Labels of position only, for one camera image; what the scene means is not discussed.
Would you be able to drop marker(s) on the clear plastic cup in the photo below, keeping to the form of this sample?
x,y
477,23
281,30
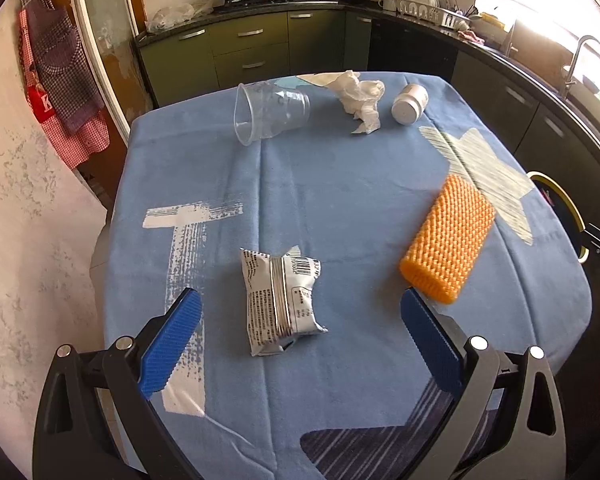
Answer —
x,y
263,110

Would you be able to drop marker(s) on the green kitchen cabinets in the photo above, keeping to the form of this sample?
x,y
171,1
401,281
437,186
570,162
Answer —
x,y
223,54

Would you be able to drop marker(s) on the yellow-rimmed trash bin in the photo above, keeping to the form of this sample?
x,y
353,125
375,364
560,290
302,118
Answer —
x,y
564,208

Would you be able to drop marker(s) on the glass sliding door frame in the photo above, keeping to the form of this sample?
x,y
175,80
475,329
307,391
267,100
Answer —
x,y
107,29

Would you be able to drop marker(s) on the clear plastic bag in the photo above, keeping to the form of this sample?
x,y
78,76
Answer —
x,y
171,16

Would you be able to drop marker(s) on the purple checked apron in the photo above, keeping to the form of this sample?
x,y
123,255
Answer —
x,y
62,66

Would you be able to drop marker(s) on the gas stove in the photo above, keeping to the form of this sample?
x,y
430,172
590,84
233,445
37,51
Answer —
x,y
237,5

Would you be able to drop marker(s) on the red checked apron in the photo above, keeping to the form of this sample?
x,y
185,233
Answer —
x,y
73,149

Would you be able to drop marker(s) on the blue patterned tablecloth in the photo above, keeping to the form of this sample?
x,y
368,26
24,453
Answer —
x,y
349,403

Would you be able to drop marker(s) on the crumpled white tissue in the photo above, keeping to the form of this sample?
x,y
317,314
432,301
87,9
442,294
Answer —
x,y
359,98

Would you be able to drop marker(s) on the white snack wrapper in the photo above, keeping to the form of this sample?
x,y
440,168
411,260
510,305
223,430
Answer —
x,y
279,292

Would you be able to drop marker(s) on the orange foam net sleeve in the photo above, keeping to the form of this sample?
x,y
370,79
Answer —
x,y
446,247

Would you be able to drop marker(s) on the white pill bottle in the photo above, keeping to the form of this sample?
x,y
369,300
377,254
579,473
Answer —
x,y
410,104

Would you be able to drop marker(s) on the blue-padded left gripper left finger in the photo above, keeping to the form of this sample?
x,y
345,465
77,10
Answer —
x,y
72,439

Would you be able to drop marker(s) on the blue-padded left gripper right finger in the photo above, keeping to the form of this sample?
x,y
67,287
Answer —
x,y
505,418

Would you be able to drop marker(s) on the white dish rack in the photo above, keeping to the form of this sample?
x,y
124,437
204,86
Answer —
x,y
429,11

